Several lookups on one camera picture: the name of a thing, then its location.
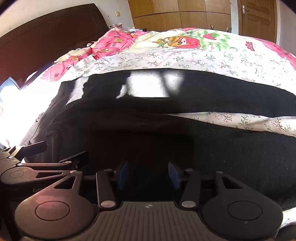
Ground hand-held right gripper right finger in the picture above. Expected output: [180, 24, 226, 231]
[168, 162, 245, 208]

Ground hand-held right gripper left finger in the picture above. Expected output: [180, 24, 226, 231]
[52, 160, 129, 209]

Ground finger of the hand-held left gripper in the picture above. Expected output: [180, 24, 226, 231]
[9, 141, 48, 161]
[18, 151, 89, 179]

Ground black pants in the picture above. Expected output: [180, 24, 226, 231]
[21, 69, 296, 209]

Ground light blue pillow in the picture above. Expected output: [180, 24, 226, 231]
[0, 77, 22, 109]

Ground dark wooden headboard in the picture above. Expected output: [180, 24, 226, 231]
[0, 3, 112, 93]

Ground floral printed bed sheet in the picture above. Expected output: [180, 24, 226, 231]
[0, 28, 296, 230]

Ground pale bedside clutter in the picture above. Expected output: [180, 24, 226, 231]
[108, 23, 148, 33]

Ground wooden wardrobe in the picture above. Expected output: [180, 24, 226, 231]
[127, 0, 232, 32]

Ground wooden door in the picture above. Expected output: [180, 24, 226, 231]
[238, 0, 278, 44]

